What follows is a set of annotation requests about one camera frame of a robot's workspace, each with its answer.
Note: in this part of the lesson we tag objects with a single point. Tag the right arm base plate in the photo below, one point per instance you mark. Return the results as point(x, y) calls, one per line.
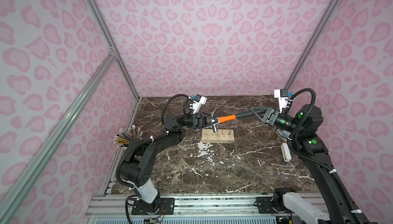
point(266, 205)

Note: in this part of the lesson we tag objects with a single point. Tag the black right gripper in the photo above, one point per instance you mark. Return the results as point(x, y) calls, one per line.
point(274, 116)

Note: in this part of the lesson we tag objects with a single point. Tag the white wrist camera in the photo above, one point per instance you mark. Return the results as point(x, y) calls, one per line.
point(283, 96)
point(197, 102)

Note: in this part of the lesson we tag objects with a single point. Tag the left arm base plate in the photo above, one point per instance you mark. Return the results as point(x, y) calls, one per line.
point(165, 205)

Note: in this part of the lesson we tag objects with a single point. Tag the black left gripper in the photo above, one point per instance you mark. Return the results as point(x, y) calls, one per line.
point(198, 121)

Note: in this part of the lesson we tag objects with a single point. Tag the light wooden block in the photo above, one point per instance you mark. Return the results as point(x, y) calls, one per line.
point(221, 137)

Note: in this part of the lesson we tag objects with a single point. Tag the small white cylinder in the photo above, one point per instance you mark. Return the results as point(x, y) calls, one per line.
point(286, 153)

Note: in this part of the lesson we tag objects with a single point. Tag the orange black claw hammer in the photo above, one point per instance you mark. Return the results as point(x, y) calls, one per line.
point(244, 114)

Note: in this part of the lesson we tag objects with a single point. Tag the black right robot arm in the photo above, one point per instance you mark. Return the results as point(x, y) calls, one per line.
point(304, 142)

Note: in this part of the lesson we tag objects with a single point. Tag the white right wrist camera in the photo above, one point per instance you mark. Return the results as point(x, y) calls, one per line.
point(283, 96)

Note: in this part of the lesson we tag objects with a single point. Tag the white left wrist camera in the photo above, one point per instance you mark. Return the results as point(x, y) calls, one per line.
point(197, 102)

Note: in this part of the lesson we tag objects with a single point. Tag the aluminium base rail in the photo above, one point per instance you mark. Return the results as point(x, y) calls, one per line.
point(228, 208)

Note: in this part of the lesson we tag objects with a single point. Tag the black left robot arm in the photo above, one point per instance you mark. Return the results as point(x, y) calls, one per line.
point(136, 165)

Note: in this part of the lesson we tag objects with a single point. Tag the pink cup of pencils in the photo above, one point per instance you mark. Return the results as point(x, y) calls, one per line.
point(124, 136)

